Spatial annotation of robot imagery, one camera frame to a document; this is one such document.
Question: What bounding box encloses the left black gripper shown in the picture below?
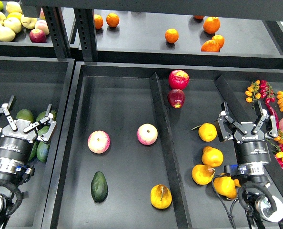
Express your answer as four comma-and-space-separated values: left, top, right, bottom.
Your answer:
0, 95, 57, 164

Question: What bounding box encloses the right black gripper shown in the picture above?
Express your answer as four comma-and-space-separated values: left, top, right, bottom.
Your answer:
217, 101, 278, 166

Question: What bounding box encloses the dark green avocado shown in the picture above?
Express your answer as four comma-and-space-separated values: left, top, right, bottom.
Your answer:
91, 171, 108, 202

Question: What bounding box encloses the yellow pear with stem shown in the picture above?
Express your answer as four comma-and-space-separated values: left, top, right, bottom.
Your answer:
150, 184, 172, 209

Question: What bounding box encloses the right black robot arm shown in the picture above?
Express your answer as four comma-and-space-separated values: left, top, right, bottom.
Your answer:
214, 102, 283, 229

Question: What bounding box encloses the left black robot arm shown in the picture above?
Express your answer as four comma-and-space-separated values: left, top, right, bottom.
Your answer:
0, 96, 57, 229

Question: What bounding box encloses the green avocado pile middle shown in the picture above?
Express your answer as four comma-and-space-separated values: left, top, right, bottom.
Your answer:
37, 126, 51, 143

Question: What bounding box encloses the green avocado lower right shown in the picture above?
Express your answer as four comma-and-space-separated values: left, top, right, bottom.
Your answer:
29, 142, 50, 163

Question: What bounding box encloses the green avocado top right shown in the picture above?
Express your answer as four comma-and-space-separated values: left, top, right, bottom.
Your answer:
35, 110, 57, 122

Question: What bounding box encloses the yellow pear with twig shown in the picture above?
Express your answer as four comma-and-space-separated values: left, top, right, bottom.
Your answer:
191, 123, 217, 142

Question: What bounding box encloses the yellow pear middle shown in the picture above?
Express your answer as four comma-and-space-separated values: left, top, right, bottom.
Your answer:
202, 146, 223, 167

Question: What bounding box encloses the yellow pear bottom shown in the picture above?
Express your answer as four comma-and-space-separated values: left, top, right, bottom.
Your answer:
213, 177, 237, 199

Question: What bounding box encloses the yellow pear lower left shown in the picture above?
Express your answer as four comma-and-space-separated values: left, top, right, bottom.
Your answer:
192, 164, 215, 185

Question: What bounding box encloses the red chili pepper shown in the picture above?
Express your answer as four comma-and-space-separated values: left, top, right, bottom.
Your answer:
265, 98, 279, 129

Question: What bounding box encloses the orange cherry tomato vine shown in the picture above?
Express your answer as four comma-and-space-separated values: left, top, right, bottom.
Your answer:
245, 80, 261, 108

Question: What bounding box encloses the red cherry tomato cluster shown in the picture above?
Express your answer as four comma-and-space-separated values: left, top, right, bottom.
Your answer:
259, 80, 275, 104

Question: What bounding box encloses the black left tray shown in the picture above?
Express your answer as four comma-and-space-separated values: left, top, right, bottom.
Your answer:
0, 57, 74, 229

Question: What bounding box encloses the dark red apple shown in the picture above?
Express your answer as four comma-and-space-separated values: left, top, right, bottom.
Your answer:
167, 89, 185, 108

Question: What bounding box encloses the pink apple left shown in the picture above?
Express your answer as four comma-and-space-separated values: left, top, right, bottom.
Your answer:
87, 130, 110, 154

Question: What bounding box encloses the bright red apple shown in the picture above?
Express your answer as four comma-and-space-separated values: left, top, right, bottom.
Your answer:
168, 70, 190, 90

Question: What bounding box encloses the orange front right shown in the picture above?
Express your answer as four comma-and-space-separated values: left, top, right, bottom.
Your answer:
201, 40, 220, 52

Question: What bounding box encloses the small orange right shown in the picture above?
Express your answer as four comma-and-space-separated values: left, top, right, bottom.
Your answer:
212, 34, 225, 49

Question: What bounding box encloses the red apple on shelf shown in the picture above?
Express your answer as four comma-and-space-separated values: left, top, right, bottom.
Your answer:
29, 29, 47, 43

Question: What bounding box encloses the black tray divider left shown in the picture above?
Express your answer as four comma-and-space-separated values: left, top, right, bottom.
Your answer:
149, 73, 192, 229

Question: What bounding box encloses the pale yellow apple front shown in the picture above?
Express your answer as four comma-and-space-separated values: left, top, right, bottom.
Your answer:
0, 26, 16, 42

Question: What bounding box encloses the pink apple centre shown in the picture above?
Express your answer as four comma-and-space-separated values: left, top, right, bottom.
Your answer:
137, 124, 158, 146

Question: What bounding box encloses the large orange upper right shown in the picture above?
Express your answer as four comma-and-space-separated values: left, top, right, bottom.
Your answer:
203, 17, 221, 34

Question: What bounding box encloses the pale yellow apple middle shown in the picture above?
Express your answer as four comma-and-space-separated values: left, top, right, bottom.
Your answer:
4, 17, 22, 34

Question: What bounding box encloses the pink peach on shelf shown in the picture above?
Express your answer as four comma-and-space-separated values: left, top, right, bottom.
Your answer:
35, 20, 50, 36

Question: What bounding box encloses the large black centre tray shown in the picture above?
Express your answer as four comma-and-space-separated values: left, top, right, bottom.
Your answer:
42, 62, 283, 229

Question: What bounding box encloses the black shelf upright post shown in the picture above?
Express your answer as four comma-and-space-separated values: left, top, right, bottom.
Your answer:
74, 8, 98, 62

